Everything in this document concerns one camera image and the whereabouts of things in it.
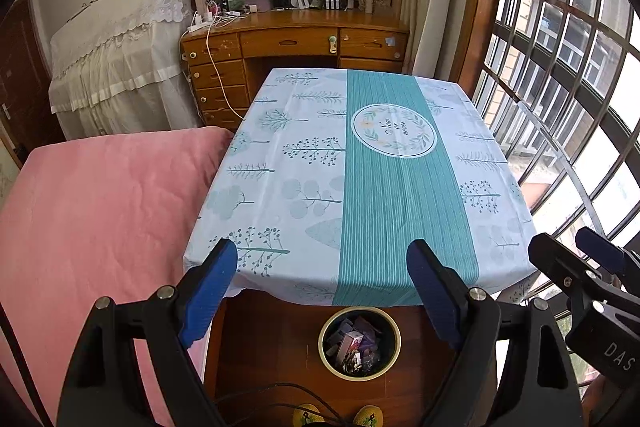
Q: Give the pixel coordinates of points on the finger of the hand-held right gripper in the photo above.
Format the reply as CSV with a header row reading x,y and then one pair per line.
x,y
600,252
555,259

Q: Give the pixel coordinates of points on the white lace cover cloth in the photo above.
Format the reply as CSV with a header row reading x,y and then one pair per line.
x,y
125,57

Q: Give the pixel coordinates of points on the small white bottles pack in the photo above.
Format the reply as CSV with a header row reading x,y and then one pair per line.
x,y
335,3

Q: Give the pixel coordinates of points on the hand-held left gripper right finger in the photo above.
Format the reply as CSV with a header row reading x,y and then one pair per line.
x,y
435,292

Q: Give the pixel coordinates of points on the wooden desk with drawers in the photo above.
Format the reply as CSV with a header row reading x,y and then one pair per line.
x,y
300,19

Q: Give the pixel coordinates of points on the purple plastic bag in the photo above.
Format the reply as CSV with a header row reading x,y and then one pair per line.
x,y
371,342

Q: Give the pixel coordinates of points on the cream rimmed waste bin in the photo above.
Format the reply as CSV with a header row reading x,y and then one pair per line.
x,y
360,377

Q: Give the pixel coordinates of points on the white power strip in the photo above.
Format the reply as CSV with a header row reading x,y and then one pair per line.
x,y
199,28

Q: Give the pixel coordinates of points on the pink blanket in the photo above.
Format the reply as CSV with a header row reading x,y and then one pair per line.
x,y
100,232

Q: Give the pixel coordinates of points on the metal window grille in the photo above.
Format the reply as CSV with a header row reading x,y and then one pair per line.
x,y
530,48

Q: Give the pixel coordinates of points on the yellow slipper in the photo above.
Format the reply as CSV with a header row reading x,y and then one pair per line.
x,y
368,417
306,416

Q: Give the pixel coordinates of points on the green white drawer hanger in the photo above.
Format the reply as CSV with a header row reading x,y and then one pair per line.
x,y
333,44

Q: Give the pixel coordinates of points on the person's right forearm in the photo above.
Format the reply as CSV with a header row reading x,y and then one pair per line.
x,y
600,402

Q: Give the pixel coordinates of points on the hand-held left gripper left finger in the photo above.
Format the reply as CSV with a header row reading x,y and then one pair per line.
x,y
207,292

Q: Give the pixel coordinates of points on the tree print tablecloth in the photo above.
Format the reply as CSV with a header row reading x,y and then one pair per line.
x,y
280,187

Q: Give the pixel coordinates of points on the small white stand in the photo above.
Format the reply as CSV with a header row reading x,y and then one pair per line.
x,y
300,0

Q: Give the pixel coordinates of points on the brown wooden door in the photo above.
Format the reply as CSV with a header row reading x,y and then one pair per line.
x,y
25,72

